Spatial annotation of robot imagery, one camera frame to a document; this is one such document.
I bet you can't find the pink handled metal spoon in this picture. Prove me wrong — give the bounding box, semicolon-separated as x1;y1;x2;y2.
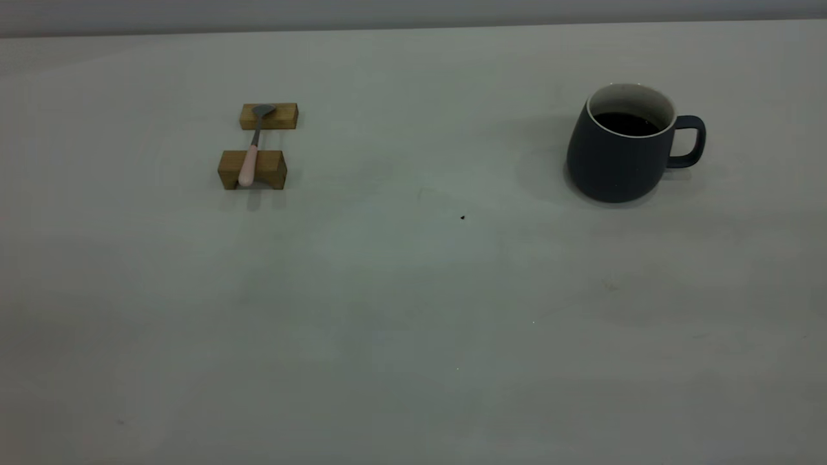
238;104;277;189

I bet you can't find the dark grey ceramic mug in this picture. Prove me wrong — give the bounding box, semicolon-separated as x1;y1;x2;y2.
566;83;706;203

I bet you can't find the dark coffee liquid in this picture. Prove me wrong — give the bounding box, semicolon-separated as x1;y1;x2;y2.
592;112;663;137

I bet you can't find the notched wooden block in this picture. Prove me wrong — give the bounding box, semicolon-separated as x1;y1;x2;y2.
218;150;288;191

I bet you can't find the flat wooden block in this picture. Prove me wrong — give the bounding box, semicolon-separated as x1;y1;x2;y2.
240;103;299;131

